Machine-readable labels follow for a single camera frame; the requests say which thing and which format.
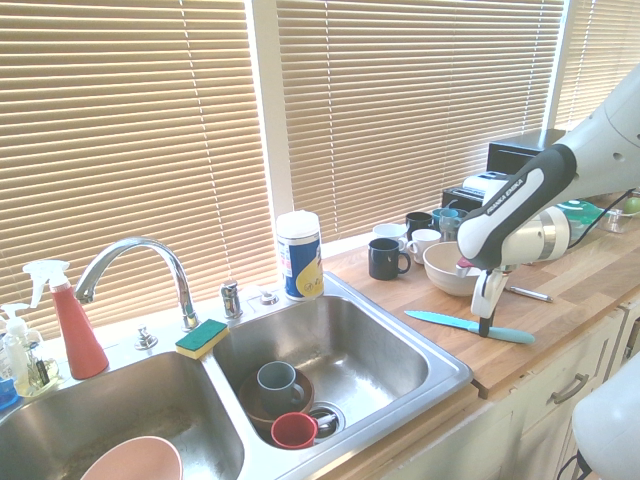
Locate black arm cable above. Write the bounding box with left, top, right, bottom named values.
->
left=568, top=186, right=640, bottom=250

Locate brown wooden bowl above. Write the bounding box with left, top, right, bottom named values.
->
left=238, top=366, right=317, bottom=434

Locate green yellow sponge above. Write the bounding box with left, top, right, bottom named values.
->
left=174, top=317, right=232, bottom=362

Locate chrome sink knob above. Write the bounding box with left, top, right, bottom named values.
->
left=133, top=324, right=160, bottom=352

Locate black toaster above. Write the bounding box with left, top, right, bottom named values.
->
left=441, top=185, right=484, bottom=212

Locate chrome faucet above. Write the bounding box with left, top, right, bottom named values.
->
left=73, top=235, right=202, bottom=333

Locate stainless steel double sink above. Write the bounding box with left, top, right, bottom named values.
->
left=0, top=271, right=474, bottom=480

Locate black box appliance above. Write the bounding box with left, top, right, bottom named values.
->
left=488, top=128, right=567, bottom=177

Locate green lidded container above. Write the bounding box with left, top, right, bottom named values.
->
left=554, top=198, right=607, bottom=242

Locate metal drain strainer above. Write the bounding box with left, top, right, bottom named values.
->
left=309, top=401, right=348, bottom=439

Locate silver toaster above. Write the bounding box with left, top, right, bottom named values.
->
left=461, top=170, right=517, bottom=207

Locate clear glass cup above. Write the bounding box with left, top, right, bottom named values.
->
left=439, top=209, right=469, bottom=244

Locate large cream bowl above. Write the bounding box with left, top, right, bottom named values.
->
left=422, top=240, right=482, bottom=298

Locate red spray bottle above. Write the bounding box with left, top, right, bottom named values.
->
left=21, top=259, right=111, bottom=382

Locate large black mug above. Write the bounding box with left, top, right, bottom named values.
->
left=368, top=237, right=413, bottom=282

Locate grey-blue mug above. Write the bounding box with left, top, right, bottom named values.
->
left=256, top=360, right=307, bottom=418

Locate wide tan window blind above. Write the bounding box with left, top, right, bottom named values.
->
left=0, top=0, right=262, bottom=342

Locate teal plastic knife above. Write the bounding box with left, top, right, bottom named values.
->
left=403, top=309, right=537, bottom=346

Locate Lysol wipes canister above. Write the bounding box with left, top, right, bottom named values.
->
left=275, top=210, right=326, bottom=303

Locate brass cabinet handle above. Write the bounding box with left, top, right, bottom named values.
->
left=550, top=372, right=591, bottom=406

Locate narrow tan window blind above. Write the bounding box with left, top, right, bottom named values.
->
left=554, top=0, right=640, bottom=132

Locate white mug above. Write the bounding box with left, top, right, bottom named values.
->
left=405, top=228, right=443, bottom=266
left=371, top=222, right=409, bottom=247

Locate white-handled metal knife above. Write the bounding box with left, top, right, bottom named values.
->
left=504, top=284, right=554, bottom=304

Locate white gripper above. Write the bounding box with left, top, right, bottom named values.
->
left=470, top=269, right=508, bottom=338

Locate pink bowl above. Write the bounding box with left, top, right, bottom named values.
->
left=79, top=435, right=184, bottom=480

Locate clear pump soap bottle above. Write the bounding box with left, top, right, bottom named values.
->
left=0, top=301, right=33, bottom=384

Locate small black mug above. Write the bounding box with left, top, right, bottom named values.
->
left=405, top=211, right=436, bottom=234

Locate red mug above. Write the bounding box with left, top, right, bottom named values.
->
left=270, top=411, right=320, bottom=449

